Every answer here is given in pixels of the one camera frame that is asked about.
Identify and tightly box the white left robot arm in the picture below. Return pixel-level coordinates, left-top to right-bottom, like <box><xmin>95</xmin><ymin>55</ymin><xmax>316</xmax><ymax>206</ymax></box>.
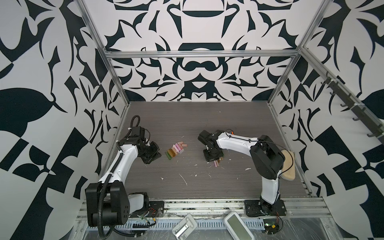
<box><xmin>85</xmin><ymin>127</ymin><xmax>161</xmax><ymax>227</ymax></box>

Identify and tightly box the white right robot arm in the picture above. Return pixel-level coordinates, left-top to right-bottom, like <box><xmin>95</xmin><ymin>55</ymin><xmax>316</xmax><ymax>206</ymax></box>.
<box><xmin>198</xmin><ymin>130</ymin><xmax>285</xmax><ymax>205</ymax></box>

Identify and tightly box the white handheld device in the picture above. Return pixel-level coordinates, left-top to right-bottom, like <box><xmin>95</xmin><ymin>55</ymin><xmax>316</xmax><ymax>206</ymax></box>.
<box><xmin>172</xmin><ymin>214</ymin><xmax>198</xmax><ymax>240</ymax></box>

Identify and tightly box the grey screen device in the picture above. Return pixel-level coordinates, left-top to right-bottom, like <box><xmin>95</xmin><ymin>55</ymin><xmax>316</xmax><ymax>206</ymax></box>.
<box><xmin>224</xmin><ymin>211</ymin><xmax>255</xmax><ymax>240</ymax></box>

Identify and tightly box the beige sponge block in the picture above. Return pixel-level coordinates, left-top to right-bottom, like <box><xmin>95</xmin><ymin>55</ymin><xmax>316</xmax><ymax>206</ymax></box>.
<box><xmin>280</xmin><ymin>150</ymin><xmax>296</xmax><ymax>181</ymax></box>

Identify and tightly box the small circuit board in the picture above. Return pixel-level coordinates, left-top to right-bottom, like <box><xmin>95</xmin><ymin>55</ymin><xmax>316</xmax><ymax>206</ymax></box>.
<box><xmin>263</xmin><ymin>217</ymin><xmax>284</xmax><ymax>235</ymax></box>

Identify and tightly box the black corrugated cable conduit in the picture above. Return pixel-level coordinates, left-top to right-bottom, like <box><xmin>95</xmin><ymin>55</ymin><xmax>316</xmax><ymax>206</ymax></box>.
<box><xmin>96</xmin><ymin>115</ymin><xmax>151</xmax><ymax>240</ymax></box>

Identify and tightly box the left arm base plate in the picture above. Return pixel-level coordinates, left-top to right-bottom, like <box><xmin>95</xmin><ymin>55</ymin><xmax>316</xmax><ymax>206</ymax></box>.
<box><xmin>129</xmin><ymin>201</ymin><xmax>165</xmax><ymax>218</ymax></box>

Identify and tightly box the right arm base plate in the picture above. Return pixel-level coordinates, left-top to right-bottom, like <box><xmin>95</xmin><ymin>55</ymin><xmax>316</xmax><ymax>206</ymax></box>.
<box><xmin>244</xmin><ymin>199</ymin><xmax>287</xmax><ymax>218</ymax></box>

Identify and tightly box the black wall hook rail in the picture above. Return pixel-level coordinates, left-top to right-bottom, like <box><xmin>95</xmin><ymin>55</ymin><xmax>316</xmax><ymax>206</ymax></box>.
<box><xmin>320</xmin><ymin>71</ymin><xmax>384</xmax><ymax>139</ymax></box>

